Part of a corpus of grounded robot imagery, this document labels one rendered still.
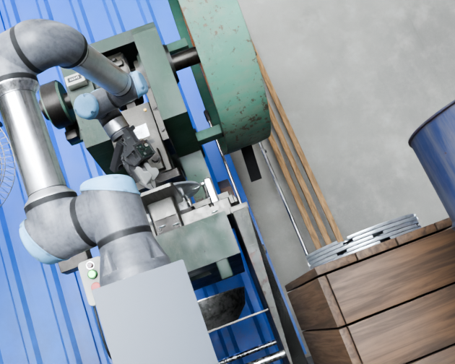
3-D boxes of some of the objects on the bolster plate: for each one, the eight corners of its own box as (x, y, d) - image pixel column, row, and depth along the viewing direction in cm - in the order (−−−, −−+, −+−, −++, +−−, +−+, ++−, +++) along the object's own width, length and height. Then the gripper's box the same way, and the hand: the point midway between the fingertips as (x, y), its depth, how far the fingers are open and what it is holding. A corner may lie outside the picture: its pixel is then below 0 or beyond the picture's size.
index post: (219, 200, 182) (209, 175, 184) (211, 203, 182) (201, 178, 184) (219, 201, 185) (210, 177, 187) (211, 205, 184) (202, 180, 187)
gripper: (119, 129, 163) (157, 186, 163) (138, 121, 170) (174, 177, 170) (105, 142, 169) (141, 198, 169) (124, 134, 176) (159, 188, 176)
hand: (151, 188), depth 171 cm, fingers closed
